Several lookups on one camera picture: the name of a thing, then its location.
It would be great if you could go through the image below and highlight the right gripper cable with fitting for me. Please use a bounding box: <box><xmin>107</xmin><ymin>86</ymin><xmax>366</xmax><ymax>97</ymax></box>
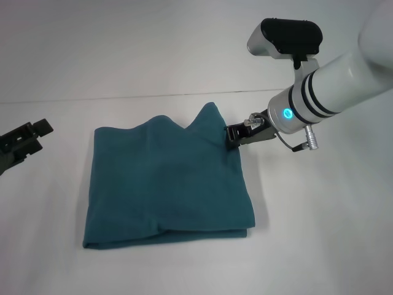
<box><xmin>243</xmin><ymin>112</ymin><xmax>308</xmax><ymax>153</ymax></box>

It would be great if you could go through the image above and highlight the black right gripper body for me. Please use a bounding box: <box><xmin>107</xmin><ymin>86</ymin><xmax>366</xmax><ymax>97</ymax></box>
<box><xmin>238</xmin><ymin>115</ymin><xmax>277</xmax><ymax>148</ymax></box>

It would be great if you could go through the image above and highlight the teal blue FREE t-shirt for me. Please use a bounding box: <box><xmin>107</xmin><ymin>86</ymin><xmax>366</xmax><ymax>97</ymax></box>
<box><xmin>82</xmin><ymin>102</ymin><xmax>256</xmax><ymax>250</ymax></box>

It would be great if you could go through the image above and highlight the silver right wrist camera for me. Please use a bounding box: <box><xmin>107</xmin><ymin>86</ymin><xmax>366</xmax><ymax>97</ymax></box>
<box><xmin>247</xmin><ymin>17</ymin><xmax>324</xmax><ymax>61</ymax></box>

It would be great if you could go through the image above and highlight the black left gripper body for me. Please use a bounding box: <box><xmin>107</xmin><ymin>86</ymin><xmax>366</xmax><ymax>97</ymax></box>
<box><xmin>0</xmin><ymin>135</ymin><xmax>28</xmax><ymax>176</ymax></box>

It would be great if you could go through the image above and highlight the silver camera mount bracket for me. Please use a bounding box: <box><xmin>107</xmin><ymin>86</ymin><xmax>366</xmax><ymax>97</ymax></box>
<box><xmin>292</xmin><ymin>55</ymin><xmax>322</xmax><ymax>84</ymax></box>

